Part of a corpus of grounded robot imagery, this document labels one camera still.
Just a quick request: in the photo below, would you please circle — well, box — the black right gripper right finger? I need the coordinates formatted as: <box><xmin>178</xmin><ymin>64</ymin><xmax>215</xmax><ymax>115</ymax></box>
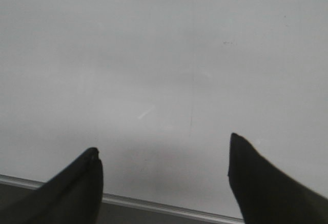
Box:
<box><xmin>228</xmin><ymin>133</ymin><xmax>327</xmax><ymax>223</ymax></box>

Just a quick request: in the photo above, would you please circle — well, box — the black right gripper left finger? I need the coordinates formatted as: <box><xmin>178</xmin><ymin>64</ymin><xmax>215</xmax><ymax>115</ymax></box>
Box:
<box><xmin>1</xmin><ymin>147</ymin><xmax>104</xmax><ymax>223</ymax></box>

